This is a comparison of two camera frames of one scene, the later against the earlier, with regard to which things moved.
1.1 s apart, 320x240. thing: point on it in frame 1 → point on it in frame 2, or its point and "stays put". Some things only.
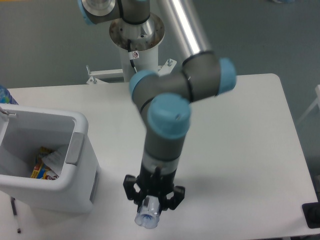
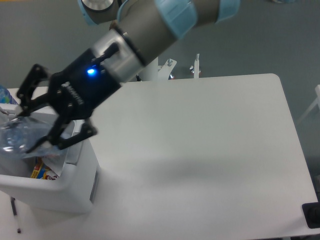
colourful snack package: (41, 170) stays put
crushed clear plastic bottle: (148, 213) → (18, 134)
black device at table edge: (311, 211) stays put
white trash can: (22, 129) stays put
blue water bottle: (5, 97) stays put
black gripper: (154, 184) → (75, 91)
